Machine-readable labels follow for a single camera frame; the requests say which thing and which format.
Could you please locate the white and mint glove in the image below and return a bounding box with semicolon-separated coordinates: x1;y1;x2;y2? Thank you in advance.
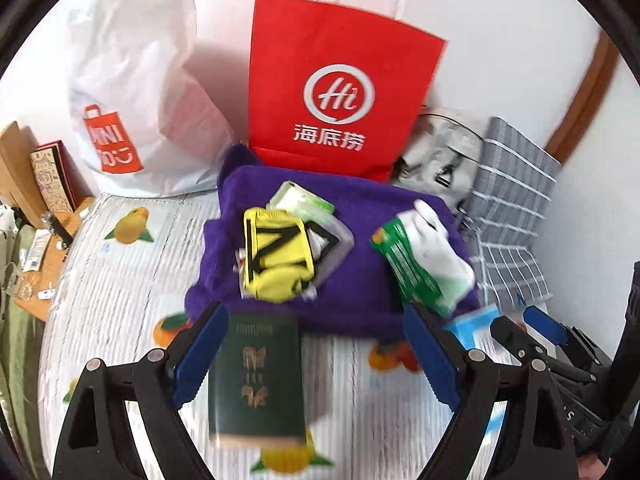
398;200;475;318

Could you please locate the green snack packet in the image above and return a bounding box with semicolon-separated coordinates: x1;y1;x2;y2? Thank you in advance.
370;217;449;316

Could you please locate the clear fruit-print pouch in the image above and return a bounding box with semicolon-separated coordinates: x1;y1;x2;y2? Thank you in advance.
236;216;355;300

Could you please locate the yellow pouch with black straps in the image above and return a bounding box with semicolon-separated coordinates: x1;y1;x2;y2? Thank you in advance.
239;207;316;304

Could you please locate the green tissue pack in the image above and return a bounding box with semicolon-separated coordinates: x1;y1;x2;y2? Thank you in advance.
266;181;335;221

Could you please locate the person's right hand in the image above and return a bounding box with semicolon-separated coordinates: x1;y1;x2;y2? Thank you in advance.
577;453;608;480

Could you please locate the blue tissue box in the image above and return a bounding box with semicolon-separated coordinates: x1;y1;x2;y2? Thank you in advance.
441;303;507;441

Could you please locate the purple towel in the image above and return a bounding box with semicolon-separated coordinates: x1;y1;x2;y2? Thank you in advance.
184;144;469;339

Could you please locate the white tube on nightstand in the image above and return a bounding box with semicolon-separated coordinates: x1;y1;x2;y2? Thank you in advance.
37;288;56;301

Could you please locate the grey checked cushion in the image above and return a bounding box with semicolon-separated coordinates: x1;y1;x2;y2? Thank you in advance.
460;117;561;315

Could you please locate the wooden nightstand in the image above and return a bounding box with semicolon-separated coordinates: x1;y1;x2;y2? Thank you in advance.
15;197;94;322

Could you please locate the clear glass cup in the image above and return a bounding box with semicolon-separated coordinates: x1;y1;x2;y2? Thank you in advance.
2;262;32;300

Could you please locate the white packet on nightstand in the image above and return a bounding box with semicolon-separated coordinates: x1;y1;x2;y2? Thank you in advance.
23;229;51;272

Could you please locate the grey canvas bag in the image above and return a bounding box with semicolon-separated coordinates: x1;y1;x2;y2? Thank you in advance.
392;106;489;214

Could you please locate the small dark bottle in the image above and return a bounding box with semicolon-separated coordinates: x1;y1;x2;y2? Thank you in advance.
40;211;74;249

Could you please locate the colourful bedding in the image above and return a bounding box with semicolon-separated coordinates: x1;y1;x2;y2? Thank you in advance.
0;204;32;315

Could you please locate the patterned book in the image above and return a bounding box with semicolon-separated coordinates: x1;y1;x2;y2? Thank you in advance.
29;141;79;214

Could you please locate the wooden bed headboard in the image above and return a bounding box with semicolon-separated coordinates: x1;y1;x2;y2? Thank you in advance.
0;122;47;229

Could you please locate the white Miniso plastic bag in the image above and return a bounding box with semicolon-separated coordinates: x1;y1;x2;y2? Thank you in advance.
70;0;233;198

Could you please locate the red paper shopping bag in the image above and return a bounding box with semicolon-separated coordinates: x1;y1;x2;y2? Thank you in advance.
248;0;446;182

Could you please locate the brown wooden door frame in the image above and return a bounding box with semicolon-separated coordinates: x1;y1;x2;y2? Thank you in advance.
544;29;620;165

